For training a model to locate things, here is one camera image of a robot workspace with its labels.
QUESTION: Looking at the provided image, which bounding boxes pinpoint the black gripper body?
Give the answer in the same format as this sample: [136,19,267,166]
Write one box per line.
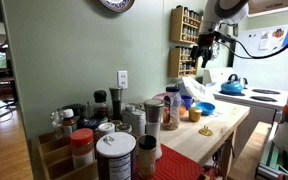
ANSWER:
[196,31,219,60]

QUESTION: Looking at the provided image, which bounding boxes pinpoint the dark jar lid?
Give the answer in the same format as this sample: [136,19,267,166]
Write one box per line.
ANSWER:
[165,86,181,93]

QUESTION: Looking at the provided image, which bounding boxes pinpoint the small yellow jar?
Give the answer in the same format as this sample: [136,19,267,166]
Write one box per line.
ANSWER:
[188,106,203,123]

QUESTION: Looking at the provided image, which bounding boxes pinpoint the clear plastic nut jar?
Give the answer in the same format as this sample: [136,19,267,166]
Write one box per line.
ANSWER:
[162,90,182,131]

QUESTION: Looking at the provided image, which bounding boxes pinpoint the gold metal lid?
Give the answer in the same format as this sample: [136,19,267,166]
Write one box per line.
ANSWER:
[198,125,214,137]

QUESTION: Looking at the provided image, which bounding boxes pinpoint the silver-lidded small jar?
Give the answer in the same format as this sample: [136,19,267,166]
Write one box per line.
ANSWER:
[116,122,134,135]

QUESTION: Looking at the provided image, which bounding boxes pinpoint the black-capped spice jar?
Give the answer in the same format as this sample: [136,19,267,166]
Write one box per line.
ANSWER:
[137,134,158,179]

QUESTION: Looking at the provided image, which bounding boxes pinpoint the white-lidded small jar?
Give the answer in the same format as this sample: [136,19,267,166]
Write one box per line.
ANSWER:
[97,121,116,138]

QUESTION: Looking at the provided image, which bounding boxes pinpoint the red-lidded spice jar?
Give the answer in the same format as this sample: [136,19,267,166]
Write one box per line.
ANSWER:
[69,127,96,170]

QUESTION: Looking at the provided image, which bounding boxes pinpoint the white plastic bag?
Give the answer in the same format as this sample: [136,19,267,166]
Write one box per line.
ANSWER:
[177,76,216,104]

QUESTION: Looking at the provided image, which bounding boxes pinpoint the blue kettle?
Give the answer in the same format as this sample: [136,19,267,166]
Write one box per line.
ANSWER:
[220,73,245,95]

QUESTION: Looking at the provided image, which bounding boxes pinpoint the blue cup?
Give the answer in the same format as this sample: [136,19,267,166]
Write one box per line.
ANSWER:
[180,94,195,110]

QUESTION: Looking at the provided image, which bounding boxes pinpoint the blue bowl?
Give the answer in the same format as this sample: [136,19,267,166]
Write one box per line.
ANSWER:
[195,101,216,117]

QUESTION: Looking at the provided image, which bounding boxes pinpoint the orange fruit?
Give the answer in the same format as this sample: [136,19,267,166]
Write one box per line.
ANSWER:
[179,105,188,117]

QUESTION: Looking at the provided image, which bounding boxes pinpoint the pink plate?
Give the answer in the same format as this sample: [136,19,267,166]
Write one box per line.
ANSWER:
[151,92,168,102]

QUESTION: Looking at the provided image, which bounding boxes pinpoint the white electric stove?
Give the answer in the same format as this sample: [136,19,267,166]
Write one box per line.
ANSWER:
[202,67,288,158]

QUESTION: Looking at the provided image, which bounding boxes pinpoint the white refrigerator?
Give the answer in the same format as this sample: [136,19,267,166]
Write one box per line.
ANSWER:
[233,22,288,93]

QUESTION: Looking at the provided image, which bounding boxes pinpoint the white paper with picture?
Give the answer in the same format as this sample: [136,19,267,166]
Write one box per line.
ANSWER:
[270,27,286,51]

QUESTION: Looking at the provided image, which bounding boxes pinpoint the wooden butcher block table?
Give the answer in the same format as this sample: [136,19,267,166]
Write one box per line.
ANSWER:
[157,99,251,180]

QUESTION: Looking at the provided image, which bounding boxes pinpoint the clear salt grinder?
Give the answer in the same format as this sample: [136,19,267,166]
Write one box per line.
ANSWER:
[143,98,165,161]

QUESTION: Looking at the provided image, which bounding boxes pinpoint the silver tin can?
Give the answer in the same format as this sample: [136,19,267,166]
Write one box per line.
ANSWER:
[121,104,147,138]

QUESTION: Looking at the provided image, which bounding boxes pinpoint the steel pepper mill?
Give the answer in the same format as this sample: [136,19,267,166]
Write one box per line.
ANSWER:
[108,86,124,122]

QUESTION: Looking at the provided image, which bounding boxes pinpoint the black-capped glass bottle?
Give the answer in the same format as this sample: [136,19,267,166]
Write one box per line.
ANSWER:
[93,89,110,123]

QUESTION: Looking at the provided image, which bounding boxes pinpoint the red mat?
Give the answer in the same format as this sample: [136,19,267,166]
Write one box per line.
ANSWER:
[133,143,205,180]

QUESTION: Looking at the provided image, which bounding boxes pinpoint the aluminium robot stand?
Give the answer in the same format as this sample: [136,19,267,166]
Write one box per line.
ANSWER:
[254,122,288,180]

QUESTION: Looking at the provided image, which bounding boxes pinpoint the large white-lidded canister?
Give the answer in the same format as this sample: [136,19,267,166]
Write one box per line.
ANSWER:
[95,131,137,180]

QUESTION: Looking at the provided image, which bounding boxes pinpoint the white-capped red spice bottle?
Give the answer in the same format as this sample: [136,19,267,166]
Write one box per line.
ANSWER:
[61,108,78,137]

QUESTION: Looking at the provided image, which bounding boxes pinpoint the clear glass bottle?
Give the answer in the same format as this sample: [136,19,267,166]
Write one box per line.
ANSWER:
[49,109,64,139]

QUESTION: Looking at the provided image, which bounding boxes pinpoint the wooden countertop spice organizer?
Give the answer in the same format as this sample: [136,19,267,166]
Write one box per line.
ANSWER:
[36,130,99,180]

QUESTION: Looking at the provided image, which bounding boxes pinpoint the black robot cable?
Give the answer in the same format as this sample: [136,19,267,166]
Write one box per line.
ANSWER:
[213,18,288,60]

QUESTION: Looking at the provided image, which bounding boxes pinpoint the white wall outlet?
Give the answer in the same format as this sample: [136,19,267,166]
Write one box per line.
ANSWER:
[117,70,129,90]

